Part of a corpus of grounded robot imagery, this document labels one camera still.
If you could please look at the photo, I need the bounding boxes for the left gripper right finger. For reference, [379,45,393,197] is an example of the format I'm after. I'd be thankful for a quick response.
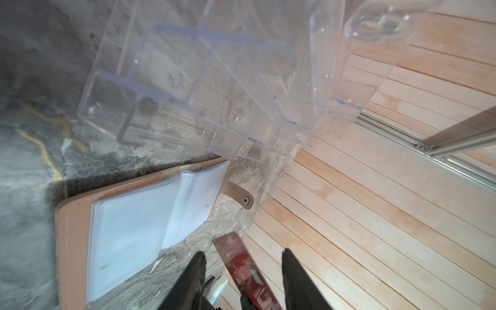
[282,248,333,310]

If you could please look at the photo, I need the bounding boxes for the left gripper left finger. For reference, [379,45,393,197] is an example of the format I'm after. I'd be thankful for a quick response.
[158,251,214,310]

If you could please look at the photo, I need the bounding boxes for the red credit card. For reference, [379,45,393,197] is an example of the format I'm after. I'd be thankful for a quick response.
[213,232,283,310]

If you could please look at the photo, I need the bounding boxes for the clear acrylic organizer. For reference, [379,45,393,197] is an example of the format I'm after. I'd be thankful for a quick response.
[77,1,440,160]

